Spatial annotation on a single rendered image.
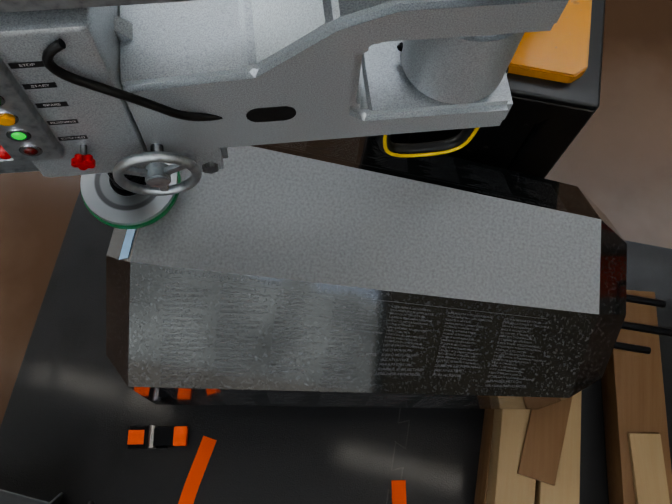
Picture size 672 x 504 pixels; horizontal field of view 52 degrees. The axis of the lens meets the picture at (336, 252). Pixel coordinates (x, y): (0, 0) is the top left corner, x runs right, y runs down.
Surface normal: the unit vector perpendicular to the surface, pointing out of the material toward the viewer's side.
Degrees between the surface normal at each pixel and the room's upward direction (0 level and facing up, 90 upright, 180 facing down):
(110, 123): 90
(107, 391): 0
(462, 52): 90
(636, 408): 0
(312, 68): 90
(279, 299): 45
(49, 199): 0
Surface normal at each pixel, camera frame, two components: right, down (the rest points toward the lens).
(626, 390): 0.05, -0.33
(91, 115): 0.11, 0.94
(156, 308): -0.04, 0.42
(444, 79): -0.36, 0.87
